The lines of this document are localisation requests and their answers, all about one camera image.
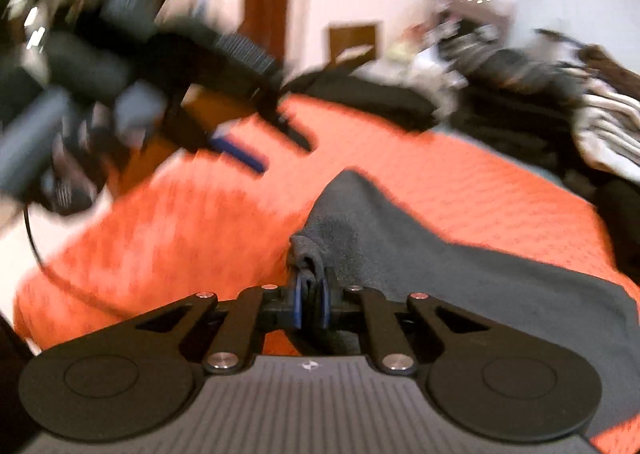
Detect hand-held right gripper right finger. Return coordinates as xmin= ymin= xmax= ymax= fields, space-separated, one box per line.
xmin=320 ymin=268 xmax=496 ymax=377

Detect dark grey garment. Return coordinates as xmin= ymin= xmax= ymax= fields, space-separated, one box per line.
xmin=287 ymin=169 xmax=640 ymax=441

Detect white folded garments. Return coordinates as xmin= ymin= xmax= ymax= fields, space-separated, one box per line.
xmin=571 ymin=88 xmax=640 ymax=173

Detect black folded garment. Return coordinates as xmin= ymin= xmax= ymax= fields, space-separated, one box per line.
xmin=594 ymin=178 xmax=640 ymax=277

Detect black cable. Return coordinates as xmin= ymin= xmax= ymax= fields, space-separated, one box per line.
xmin=22 ymin=204 xmax=128 ymax=317

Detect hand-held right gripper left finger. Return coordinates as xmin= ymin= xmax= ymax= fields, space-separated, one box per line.
xmin=132 ymin=271 xmax=307 ymax=376

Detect brown patterned knit sweater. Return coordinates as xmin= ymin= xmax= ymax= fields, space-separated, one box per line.
xmin=579 ymin=44 xmax=640 ymax=95

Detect pink water dispenser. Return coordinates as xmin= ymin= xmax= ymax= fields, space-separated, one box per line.
xmin=429 ymin=0 xmax=517 ymax=37

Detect grey plaid folded garment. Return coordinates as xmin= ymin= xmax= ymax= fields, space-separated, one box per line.
xmin=440 ymin=28 xmax=586 ymax=94

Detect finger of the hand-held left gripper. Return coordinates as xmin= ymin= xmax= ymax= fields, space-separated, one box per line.
xmin=250 ymin=84 xmax=315 ymax=153
xmin=205 ymin=131 xmax=269 ymax=174

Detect black folded clothes stack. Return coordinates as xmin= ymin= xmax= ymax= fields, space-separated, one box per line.
xmin=452 ymin=84 xmax=593 ymax=172

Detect orange patterned mat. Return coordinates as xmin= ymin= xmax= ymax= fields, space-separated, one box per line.
xmin=12 ymin=94 xmax=640 ymax=454

